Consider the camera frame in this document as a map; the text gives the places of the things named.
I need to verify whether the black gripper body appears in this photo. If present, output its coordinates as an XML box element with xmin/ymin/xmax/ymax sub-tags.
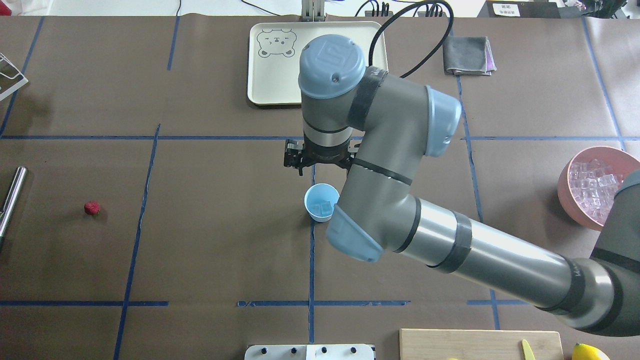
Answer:
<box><xmin>283</xmin><ymin>139</ymin><xmax>361</xmax><ymax>176</ymax></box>

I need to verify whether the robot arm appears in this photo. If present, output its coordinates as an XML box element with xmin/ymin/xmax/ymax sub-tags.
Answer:
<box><xmin>286</xmin><ymin>34</ymin><xmax>639</xmax><ymax>337</ymax></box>

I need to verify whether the steel muddler with black tip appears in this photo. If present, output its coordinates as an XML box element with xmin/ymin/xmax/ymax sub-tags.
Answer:
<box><xmin>0</xmin><ymin>166</ymin><xmax>28</xmax><ymax>249</ymax></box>

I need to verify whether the cream bear serving tray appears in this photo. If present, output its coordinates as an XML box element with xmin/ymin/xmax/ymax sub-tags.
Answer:
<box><xmin>247</xmin><ymin>21</ymin><xmax>381</xmax><ymax>106</ymax></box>

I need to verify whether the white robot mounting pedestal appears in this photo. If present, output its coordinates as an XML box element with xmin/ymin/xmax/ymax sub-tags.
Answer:
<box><xmin>244</xmin><ymin>343</ymin><xmax>377</xmax><ymax>360</ymax></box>

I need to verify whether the yellow lemon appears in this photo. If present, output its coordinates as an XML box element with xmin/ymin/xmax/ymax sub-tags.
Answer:
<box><xmin>571</xmin><ymin>342</ymin><xmax>610</xmax><ymax>360</ymax></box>

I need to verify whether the yellow plastic knife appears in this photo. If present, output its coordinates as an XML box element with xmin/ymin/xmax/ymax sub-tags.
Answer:
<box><xmin>520</xmin><ymin>339</ymin><xmax>536</xmax><ymax>360</ymax></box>

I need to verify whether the red strawberry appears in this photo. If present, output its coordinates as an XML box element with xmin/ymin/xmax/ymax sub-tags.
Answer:
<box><xmin>83</xmin><ymin>201</ymin><xmax>102</xmax><ymax>216</ymax></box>

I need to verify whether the clear ice cube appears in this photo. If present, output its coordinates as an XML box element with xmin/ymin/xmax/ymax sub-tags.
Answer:
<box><xmin>317</xmin><ymin>202</ymin><xmax>334</xmax><ymax>217</ymax></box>

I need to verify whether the pink bowl of ice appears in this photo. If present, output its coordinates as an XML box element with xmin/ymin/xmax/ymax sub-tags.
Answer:
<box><xmin>557</xmin><ymin>146</ymin><xmax>639</xmax><ymax>231</ymax></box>

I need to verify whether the light blue plastic cup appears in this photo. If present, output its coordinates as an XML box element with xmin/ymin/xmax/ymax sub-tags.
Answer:
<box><xmin>303</xmin><ymin>183</ymin><xmax>339</xmax><ymax>223</ymax></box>

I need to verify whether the wooden cutting board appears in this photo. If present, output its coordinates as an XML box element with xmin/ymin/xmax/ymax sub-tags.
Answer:
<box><xmin>398</xmin><ymin>328</ymin><xmax>565</xmax><ymax>360</ymax></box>

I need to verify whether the grey folded cloth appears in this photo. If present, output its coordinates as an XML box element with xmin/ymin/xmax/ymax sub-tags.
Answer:
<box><xmin>442</xmin><ymin>36</ymin><xmax>498</xmax><ymax>76</ymax></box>

